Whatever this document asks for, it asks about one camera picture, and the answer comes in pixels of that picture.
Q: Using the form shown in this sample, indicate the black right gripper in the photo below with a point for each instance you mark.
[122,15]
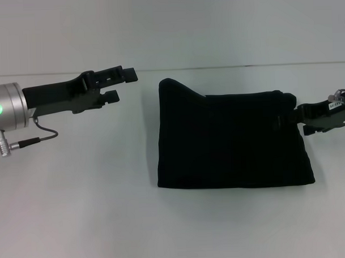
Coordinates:
[328,115]

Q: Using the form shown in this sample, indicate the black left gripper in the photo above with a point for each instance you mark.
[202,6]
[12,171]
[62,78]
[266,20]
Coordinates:
[60,94]

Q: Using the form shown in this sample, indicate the black shirt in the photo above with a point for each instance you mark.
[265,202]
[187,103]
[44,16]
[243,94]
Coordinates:
[232,141]

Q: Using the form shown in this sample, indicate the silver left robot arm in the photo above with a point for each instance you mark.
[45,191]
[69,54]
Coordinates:
[7,107]

